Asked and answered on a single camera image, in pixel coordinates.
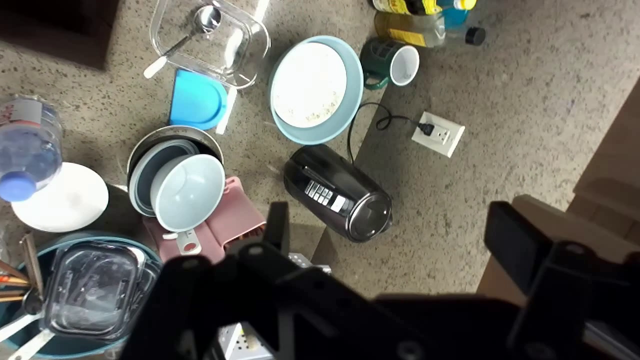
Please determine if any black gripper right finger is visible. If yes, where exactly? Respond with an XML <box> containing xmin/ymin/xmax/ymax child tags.
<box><xmin>481</xmin><ymin>201</ymin><xmax>555</xmax><ymax>297</ymax></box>

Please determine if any black glass cooktop stove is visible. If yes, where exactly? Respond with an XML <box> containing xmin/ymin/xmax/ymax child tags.
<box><xmin>0</xmin><ymin>0</ymin><xmax>122</xmax><ymax>73</ymax></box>

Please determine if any white round plate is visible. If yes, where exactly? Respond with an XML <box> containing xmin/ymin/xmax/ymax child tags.
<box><xmin>9</xmin><ymin>160</ymin><xmax>112</xmax><ymax>234</ymax></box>

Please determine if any light blue bowl white inside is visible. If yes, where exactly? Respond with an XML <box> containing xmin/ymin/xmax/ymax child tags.
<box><xmin>265</xmin><ymin>35</ymin><xmax>367</xmax><ymax>149</ymax></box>

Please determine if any white plastic container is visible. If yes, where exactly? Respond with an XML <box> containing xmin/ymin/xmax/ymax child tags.
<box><xmin>217</xmin><ymin>322</ymin><xmax>275</xmax><ymax>360</ymax></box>

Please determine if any square glass food container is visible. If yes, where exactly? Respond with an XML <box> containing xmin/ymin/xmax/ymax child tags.
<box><xmin>40</xmin><ymin>241</ymin><xmax>154</xmax><ymax>344</ymax></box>

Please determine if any clear rectangular glass container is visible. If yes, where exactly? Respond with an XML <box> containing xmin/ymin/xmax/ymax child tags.
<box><xmin>148</xmin><ymin>0</ymin><xmax>272</xmax><ymax>92</ymax></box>

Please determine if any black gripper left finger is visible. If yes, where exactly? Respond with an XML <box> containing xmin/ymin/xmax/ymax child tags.
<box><xmin>262</xmin><ymin>201</ymin><xmax>292</xmax><ymax>258</ymax></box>

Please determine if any wooden utensil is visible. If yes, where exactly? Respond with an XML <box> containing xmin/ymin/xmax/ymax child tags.
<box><xmin>0</xmin><ymin>260</ymin><xmax>35</xmax><ymax>307</ymax></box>

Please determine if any teal round container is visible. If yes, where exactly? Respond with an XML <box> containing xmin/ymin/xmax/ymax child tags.
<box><xmin>0</xmin><ymin>230</ymin><xmax>163</xmax><ymax>360</ymax></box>

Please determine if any black cylindrical speaker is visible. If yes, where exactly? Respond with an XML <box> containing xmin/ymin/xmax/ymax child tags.
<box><xmin>281</xmin><ymin>142</ymin><xmax>395</xmax><ymax>244</ymax></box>

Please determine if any grey blue bowl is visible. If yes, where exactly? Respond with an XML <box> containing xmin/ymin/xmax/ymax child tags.
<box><xmin>128</xmin><ymin>136</ymin><xmax>203</xmax><ymax>221</ymax></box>

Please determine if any white handled metal spoon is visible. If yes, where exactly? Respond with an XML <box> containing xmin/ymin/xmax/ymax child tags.
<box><xmin>141</xmin><ymin>3</ymin><xmax>223</xmax><ymax>82</ymax></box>

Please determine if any blue silicone lid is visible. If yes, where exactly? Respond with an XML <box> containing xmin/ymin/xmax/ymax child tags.
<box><xmin>166</xmin><ymin>67</ymin><xmax>232</xmax><ymax>134</ymax></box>

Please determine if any green mug white inside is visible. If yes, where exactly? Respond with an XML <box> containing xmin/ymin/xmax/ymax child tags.
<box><xmin>357</xmin><ymin>36</ymin><xmax>421</xmax><ymax>92</ymax></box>

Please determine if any bottle with black cap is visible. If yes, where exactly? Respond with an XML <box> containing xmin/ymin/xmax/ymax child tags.
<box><xmin>438</xmin><ymin>0</ymin><xmax>489</xmax><ymax>49</ymax></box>

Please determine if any clear water bottle blue cap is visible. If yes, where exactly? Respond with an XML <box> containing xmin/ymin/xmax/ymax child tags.
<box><xmin>0</xmin><ymin>94</ymin><xmax>65</xmax><ymax>205</ymax></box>

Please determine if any wooden cabinet door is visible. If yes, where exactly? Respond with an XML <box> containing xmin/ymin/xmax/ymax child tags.
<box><xmin>565</xmin><ymin>76</ymin><xmax>640</xmax><ymax>227</ymax></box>
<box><xmin>473</xmin><ymin>192</ymin><xmax>640</xmax><ymax>317</ymax></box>

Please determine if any pink knife block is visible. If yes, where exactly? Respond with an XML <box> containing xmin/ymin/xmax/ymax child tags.
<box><xmin>139</xmin><ymin>174</ymin><xmax>269</xmax><ymax>266</ymax></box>

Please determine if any black power cord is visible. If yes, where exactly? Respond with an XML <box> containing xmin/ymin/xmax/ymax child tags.
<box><xmin>343</xmin><ymin>101</ymin><xmax>436</xmax><ymax>163</ymax></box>

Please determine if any steel pot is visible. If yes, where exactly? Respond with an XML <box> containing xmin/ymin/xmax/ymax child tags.
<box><xmin>124</xmin><ymin>125</ymin><xmax>228</xmax><ymax>222</ymax></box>

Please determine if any white wall outlet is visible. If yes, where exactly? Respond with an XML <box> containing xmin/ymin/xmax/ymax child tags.
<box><xmin>410</xmin><ymin>111</ymin><xmax>467</xmax><ymax>160</ymax></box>

